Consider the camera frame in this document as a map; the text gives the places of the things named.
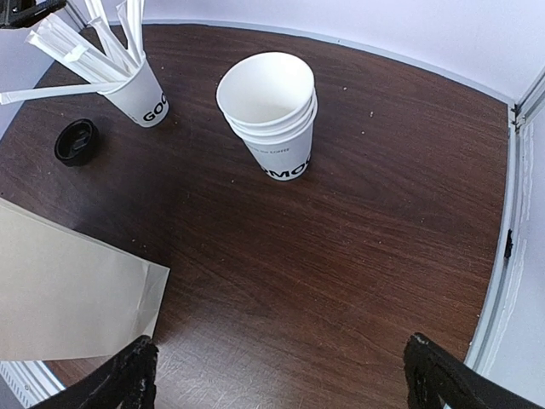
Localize white cup holding straws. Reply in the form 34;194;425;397
99;58;169;128

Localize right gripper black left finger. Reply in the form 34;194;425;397
35;336;158;409

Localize bundle of wrapped white straws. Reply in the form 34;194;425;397
1;1;145;105

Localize stack of black cup lids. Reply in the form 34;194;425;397
54;118;100;167

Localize right aluminium frame post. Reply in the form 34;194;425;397
466;75;544;389

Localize stack of white paper cups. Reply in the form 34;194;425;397
216;52;318;181

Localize aluminium front rail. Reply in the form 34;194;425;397
1;361;66;408

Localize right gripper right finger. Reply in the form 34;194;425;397
403;332;538;409

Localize brown paper bag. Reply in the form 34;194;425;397
1;200;169;361

